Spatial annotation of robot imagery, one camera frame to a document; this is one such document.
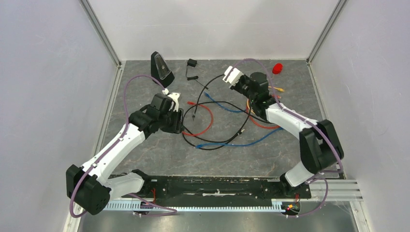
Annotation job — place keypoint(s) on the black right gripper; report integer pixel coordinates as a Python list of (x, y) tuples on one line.
[(242, 78)]

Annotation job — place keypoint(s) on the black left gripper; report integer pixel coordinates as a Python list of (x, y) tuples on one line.
[(177, 127)]

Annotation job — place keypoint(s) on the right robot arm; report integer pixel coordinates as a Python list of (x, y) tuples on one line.
[(318, 141)]

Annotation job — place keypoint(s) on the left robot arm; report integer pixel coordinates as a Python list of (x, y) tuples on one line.
[(91, 186)]

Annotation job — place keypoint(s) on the red round cap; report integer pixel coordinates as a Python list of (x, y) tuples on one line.
[(277, 69)]

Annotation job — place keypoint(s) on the black metronome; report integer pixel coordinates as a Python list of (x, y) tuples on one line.
[(160, 70)]

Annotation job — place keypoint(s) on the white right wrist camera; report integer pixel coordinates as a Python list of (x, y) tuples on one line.
[(232, 75)]

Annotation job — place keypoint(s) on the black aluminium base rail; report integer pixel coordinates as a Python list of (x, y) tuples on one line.
[(217, 191)]

